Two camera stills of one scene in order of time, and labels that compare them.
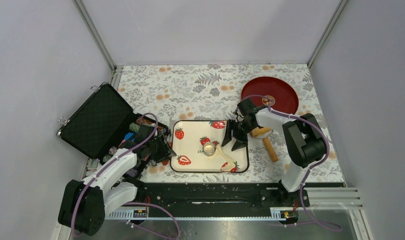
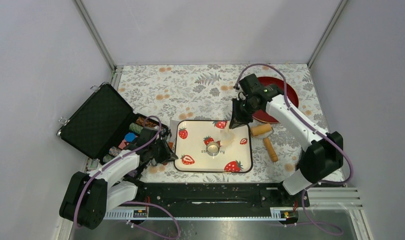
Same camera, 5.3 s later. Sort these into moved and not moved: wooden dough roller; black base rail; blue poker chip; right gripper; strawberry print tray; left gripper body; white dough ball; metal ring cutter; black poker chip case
Moved: right gripper; white dough ball; metal ring cutter
Not moved: black base rail; strawberry print tray; blue poker chip; left gripper body; wooden dough roller; black poker chip case
